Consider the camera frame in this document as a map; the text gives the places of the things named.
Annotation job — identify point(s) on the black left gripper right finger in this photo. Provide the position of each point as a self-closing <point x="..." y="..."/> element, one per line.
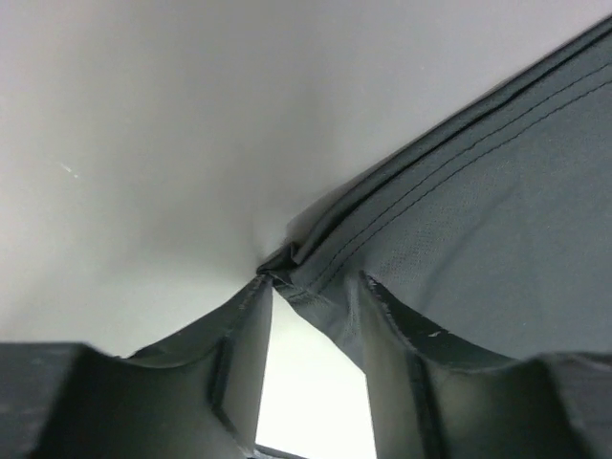
<point x="433" y="394"/>

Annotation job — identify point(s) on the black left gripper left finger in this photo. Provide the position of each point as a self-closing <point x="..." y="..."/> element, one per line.
<point x="193" y="394"/>

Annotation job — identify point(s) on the black t shirt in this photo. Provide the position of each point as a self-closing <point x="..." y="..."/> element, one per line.
<point x="496" y="224"/>

